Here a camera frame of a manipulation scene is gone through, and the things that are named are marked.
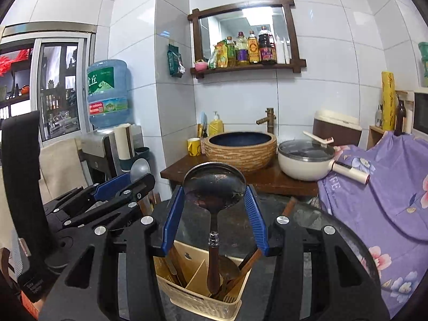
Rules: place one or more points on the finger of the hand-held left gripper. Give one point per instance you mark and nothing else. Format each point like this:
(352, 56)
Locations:
(133, 190)
(112, 184)

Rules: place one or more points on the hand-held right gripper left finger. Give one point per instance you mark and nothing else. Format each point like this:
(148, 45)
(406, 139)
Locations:
(172, 222)

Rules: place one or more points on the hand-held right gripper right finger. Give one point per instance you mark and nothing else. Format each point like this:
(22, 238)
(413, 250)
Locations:
(255, 222)

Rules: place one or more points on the silver metal spoon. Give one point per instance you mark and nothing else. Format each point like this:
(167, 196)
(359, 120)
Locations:
(139, 169)
(229, 269)

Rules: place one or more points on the wooden fork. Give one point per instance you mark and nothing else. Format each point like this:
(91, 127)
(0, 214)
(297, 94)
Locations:
(227, 296)

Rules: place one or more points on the cream perforated utensil holder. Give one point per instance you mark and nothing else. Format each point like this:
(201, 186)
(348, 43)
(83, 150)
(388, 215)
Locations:
(197, 304)

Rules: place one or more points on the grey water dispenser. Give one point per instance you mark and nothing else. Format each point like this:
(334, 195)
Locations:
(97, 153)

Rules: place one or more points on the dark green container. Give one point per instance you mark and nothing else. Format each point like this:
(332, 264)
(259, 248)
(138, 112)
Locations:
(141, 155)

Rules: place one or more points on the dark wooden counter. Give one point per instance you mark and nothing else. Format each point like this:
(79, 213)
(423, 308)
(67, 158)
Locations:
(267, 182)

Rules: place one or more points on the cream roll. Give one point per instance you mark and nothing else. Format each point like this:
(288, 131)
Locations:
(123, 140)

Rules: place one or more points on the woven pattern wash basin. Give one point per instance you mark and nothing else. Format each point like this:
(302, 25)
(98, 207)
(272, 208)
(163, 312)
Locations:
(240, 159)

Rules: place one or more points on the white pan with glass lid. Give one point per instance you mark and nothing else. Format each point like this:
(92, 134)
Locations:
(301, 169)

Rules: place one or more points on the yellow mug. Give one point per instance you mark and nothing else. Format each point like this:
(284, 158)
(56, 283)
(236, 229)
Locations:
(194, 147)

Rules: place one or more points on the blue water cooler bottle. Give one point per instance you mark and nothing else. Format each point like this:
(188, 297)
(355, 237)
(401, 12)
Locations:
(107, 100)

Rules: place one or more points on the bronze bamboo style faucet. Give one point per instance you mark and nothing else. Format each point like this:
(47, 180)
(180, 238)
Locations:
(270, 122)

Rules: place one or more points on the white rice paddle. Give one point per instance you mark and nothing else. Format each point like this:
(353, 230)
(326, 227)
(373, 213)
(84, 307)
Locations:
(314, 136)

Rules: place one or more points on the yellow soap pump bottle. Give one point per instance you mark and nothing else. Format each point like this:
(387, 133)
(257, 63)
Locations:
(215, 126)

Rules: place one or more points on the window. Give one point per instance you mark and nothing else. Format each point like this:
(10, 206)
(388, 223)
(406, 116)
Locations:
(57, 83)

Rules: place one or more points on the white and brown rice cooker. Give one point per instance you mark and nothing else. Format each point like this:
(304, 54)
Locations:
(337, 130)

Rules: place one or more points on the purple floral cloth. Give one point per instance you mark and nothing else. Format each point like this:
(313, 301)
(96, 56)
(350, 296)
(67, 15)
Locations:
(378, 200)

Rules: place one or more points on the red decoration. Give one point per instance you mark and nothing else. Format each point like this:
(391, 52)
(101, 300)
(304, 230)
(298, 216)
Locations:
(13, 63)

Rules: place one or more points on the green hanging packet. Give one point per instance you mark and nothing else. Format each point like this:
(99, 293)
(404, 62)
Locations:
(175, 62)

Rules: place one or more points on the pink bowl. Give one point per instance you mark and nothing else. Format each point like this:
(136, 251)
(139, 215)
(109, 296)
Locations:
(200, 66)

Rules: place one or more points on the small wooden shelf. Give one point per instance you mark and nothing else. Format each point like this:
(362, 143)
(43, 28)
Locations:
(373, 137)

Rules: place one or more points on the green and white bag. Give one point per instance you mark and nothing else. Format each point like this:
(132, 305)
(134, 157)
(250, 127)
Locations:
(212, 61)

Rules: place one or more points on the wooden framed mirror shelf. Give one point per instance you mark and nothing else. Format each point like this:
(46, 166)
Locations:
(247, 68)

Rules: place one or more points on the small grey bottle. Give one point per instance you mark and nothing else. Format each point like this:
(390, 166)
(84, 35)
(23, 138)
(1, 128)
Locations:
(378, 118)

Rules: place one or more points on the yellow seasoning packet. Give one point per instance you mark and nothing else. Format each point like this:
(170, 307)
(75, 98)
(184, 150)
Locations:
(222, 55)

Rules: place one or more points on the green label oil bottle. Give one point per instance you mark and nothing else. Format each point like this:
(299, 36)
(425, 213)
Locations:
(231, 53)

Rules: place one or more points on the yellow cooking oil bottle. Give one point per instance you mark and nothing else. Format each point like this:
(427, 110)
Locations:
(242, 50)

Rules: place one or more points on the white squeeze bottle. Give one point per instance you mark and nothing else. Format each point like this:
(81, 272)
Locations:
(279, 50)
(287, 52)

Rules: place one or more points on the amber sauce bottle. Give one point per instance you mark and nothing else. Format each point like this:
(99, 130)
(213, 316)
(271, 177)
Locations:
(253, 48)

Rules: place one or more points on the dark soy sauce bottle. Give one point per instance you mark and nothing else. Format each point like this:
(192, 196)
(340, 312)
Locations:
(267, 46)

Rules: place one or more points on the brown glass bottle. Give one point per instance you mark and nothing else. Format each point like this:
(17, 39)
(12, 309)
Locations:
(400, 117)

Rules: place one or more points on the yellow roll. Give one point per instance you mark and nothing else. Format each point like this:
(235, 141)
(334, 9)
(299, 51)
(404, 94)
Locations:
(388, 100)

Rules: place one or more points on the white microwave oven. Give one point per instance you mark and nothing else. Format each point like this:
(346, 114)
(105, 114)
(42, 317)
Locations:
(421, 110)

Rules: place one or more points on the green object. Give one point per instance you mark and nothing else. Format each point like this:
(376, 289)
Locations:
(423, 60)

